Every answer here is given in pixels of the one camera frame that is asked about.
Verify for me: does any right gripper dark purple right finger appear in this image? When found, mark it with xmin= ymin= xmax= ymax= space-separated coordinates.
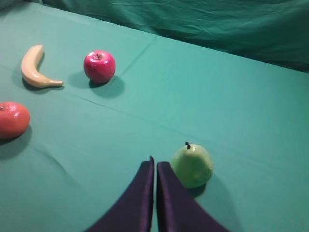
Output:
xmin=156 ymin=161 xmax=228 ymax=232

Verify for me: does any right gripper dark purple left finger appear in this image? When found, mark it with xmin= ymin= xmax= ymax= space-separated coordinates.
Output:
xmin=87 ymin=157 xmax=155 ymax=232

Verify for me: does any green pear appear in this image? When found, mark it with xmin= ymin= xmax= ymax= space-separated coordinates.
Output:
xmin=170 ymin=142 xmax=213 ymax=189

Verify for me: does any red apple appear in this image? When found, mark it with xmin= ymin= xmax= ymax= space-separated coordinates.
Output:
xmin=84 ymin=50 xmax=116 ymax=84

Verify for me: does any orange tangerine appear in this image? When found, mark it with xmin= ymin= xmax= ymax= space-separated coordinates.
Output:
xmin=0 ymin=101 xmax=30 ymax=139

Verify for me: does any green backdrop cloth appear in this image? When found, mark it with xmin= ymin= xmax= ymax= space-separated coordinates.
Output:
xmin=0 ymin=0 xmax=309 ymax=73

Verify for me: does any yellow banana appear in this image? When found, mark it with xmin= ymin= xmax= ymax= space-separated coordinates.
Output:
xmin=21 ymin=45 xmax=64 ymax=88

